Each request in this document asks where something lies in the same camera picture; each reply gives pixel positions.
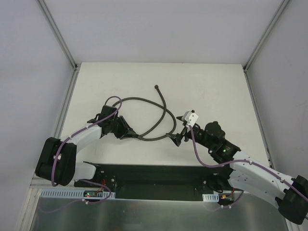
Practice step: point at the right white cable duct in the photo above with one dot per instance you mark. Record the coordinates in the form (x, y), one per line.
(211, 197)

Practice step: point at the white cable duct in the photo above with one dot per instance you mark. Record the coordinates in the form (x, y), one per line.
(211, 197)
(76, 194)

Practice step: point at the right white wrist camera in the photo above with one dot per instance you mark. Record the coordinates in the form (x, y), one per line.
(189, 118)

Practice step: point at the left white cable duct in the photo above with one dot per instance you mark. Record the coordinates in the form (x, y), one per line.
(76, 194)

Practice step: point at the aluminium frame post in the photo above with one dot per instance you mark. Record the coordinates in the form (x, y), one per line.
(266, 34)
(57, 33)

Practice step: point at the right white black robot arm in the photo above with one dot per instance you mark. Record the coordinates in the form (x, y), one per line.
(288, 194)

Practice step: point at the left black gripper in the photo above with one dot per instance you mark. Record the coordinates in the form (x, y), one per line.
(122, 130)

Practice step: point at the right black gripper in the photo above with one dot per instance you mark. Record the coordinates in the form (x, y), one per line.
(184, 134)

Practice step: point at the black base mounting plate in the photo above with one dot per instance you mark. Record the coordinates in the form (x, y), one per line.
(153, 182)

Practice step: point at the right aluminium frame post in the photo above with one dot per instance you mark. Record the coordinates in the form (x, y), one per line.
(266, 34)

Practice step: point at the left aluminium frame post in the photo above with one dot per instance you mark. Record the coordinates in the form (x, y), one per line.
(57, 33)

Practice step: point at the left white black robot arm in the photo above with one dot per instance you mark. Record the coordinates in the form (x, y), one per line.
(58, 159)

